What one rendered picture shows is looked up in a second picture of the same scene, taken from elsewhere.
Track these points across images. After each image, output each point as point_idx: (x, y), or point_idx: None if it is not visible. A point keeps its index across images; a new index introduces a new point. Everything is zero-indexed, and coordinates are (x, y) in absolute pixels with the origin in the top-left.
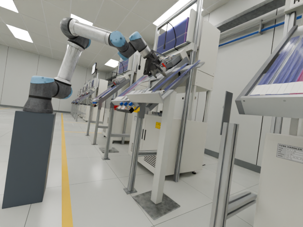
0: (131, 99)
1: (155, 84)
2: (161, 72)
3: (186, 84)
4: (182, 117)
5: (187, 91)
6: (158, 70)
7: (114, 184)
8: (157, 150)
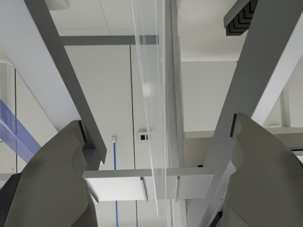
0: None
1: (270, 70)
2: (34, 165)
3: (180, 133)
4: (173, 21)
5: (170, 109)
6: (48, 222)
7: None
8: None
